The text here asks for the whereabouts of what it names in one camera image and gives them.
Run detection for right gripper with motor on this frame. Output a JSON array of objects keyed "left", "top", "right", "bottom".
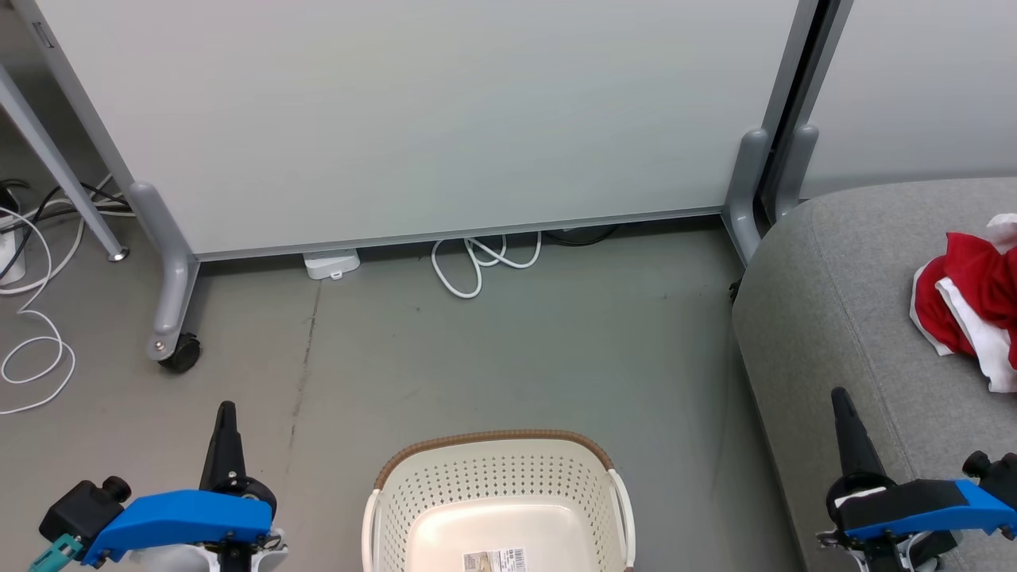
[{"left": 818, "top": 387, "right": 958, "bottom": 572}]

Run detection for left gripper with motor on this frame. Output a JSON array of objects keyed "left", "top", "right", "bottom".
[{"left": 131, "top": 401, "right": 288, "bottom": 572}]

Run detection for red garment with white lining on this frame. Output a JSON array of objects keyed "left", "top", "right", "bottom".
[{"left": 910, "top": 258, "right": 1017, "bottom": 394}]

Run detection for cream perforated laundry basket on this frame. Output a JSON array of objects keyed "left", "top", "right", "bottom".
[{"left": 362, "top": 429, "right": 636, "bottom": 572}]

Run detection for printed basket label sticker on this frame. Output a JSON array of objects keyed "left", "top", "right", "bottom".
[{"left": 462, "top": 548, "right": 527, "bottom": 572}]

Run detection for grey fabric sofa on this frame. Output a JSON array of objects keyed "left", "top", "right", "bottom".
[{"left": 731, "top": 176, "right": 1017, "bottom": 572}]

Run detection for grey partition foot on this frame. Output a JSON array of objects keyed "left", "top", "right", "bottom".
[
  {"left": 127, "top": 181, "right": 201, "bottom": 362},
  {"left": 773, "top": 123, "right": 819, "bottom": 223},
  {"left": 721, "top": 127, "right": 771, "bottom": 267}
]

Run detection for small white adapter box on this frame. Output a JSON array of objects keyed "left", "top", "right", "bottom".
[{"left": 302, "top": 249, "right": 361, "bottom": 280}]

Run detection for white power strip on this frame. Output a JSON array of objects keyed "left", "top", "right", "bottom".
[{"left": 0, "top": 226, "right": 29, "bottom": 285}]

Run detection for grey metal table leg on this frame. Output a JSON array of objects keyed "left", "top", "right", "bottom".
[{"left": 0, "top": 64, "right": 130, "bottom": 263}]

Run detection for narrow white partition panel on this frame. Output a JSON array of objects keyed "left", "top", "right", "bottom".
[{"left": 799, "top": 0, "right": 1017, "bottom": 199}]

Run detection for wide white partition panel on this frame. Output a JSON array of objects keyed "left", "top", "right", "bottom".
[{"left": 12, "top": 0, "right": 819, "bottom": 263}]

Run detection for black cable with teal plug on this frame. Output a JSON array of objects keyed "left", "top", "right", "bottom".
[{"left": 28, "top": 534, "right": 84, "bottom": 572}]

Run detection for long white charging cable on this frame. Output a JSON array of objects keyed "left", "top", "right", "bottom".
[{"left": 0, "top": 205, "right": 77, "bottom": 416}]

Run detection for looped white cable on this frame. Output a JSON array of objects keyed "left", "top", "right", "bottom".
[{"left": 431, "top": 232, "right": 543, "bottom": 300}]

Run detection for black floor cables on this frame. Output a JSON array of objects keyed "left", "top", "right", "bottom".
[{"left": 0, "top": 179, "right": 134, "bottom": 283}]

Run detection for thin black cable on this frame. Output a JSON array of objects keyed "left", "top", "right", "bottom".
[{"left": 547, "top": 225, "right": 621, "bottom": 247}]

